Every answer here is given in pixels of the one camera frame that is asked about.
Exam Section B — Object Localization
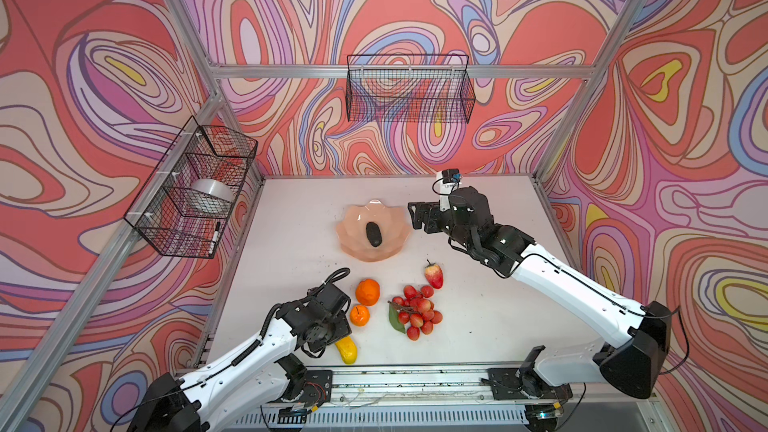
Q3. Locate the yellow fake fruit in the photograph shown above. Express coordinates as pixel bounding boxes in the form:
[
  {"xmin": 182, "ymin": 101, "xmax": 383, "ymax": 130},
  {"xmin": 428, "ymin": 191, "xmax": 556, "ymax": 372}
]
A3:
[{"xmin": 335, "ymin": 336, "xmax": 358, "ymax": 365}]

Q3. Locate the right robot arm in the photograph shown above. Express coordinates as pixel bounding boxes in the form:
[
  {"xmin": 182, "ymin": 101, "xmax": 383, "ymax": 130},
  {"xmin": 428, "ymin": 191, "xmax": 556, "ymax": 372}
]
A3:
[{"xmin": 407, "ymin": 187, "xmax": 673, "ymax": 399}]

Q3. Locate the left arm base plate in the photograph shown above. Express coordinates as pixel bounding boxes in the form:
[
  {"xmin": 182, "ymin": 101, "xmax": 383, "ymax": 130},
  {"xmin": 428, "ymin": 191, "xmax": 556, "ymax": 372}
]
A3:
[{"xmin": 269, "ymin": 369, "xmax": 333, "ymax": 408}]

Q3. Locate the pink lotus fruit bowl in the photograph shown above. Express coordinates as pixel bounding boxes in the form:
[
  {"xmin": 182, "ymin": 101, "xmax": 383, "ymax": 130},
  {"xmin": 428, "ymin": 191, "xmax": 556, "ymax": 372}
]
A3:
[{"xmin": 335, "ymin": 200, "xmax": 412, "ymax": 263}]

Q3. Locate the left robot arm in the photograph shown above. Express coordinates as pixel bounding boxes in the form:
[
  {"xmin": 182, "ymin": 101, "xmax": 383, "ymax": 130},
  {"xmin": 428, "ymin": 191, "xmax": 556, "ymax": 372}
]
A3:
[{"xmin": 128, "ymin": 279, "xmax": 351, "ymax": 431}]

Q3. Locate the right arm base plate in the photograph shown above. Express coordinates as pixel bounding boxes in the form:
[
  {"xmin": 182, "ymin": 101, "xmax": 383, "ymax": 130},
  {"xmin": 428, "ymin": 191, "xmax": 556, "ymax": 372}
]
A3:
[{"xmin": 480, "ymin": 368, "xmax": 573, "ymax": 402}]

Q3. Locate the black wire basket left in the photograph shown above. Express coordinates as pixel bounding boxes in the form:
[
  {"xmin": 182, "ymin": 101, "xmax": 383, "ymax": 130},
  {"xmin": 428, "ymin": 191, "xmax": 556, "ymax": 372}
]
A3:
[{"xmin": 124, "ymin": 118, "xmax": 258, "ymax": 259}]

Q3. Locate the black wire basket back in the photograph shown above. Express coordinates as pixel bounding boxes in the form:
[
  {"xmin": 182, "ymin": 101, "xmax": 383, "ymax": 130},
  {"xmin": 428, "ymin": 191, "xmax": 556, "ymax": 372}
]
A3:
[{"xmin": 345, "ymin": 52, "xmax": 476, "ymax": 124}]

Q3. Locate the large orange fake orange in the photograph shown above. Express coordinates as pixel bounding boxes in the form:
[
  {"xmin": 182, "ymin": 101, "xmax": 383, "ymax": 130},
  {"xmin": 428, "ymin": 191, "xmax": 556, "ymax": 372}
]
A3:
[{"xmin": 355, "ymin": 279, "xmax": 380, "ymax": 307}]

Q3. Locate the silver tape roll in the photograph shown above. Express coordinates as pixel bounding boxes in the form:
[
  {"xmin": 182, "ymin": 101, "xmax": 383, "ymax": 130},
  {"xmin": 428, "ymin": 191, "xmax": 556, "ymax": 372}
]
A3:
[{"xmin": 189, "ymin": 178, "xmax": 235, "ymax": 217}]

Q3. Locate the dark fake avocado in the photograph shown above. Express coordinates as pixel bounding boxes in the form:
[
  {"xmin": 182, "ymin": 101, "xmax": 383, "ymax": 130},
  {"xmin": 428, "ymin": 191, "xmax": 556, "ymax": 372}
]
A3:
[{"xmin": 365, "ymin": 221, "xmax": 383, "ymax": 248}]

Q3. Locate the black marker in basket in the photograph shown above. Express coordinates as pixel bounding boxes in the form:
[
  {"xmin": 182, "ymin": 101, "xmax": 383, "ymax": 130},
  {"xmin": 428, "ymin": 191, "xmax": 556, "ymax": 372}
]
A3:
[{"xmin": 208, "ymin": 221, "xmax": 221, "ymax": 258}]

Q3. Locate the red fake grape bunch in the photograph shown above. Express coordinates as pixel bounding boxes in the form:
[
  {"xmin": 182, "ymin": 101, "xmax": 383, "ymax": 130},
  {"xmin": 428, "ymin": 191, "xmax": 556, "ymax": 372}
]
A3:
[{"xmin": 388, "ymin": 285, "xmax": 444, "ymax": 342}]

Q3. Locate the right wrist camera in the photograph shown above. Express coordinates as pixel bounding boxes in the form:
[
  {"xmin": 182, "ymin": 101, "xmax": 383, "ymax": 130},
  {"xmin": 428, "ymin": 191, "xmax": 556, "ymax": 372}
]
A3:
[{"xmin": 432, "ymin": 169, "xmax": 461, "ymax": 212}]

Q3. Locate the red fake apple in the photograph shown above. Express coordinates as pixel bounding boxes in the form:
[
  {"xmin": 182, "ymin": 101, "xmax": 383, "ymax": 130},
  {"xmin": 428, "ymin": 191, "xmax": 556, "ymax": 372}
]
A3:
[{"xmin": 424, "ymin": 262, "xmax": 444, "ymax": 290}]

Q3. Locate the small orange fake tangerine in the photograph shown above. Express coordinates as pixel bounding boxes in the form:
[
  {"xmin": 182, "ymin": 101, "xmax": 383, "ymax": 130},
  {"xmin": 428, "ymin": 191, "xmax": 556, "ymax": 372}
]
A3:
[{"xmin": 349, "ymin": 304, "xmax": 371, "ymax": 327}]

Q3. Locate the black wire basket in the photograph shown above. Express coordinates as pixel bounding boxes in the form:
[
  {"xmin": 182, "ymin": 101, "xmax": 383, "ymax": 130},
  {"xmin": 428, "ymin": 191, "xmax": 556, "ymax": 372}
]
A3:
[
  {"xmin": 124, "ymin": 118, "xmax": 258, "ymax": 259},
  {"xmin": 345, "ymin": 52, "xmax": 476, "ymax": 124}
]

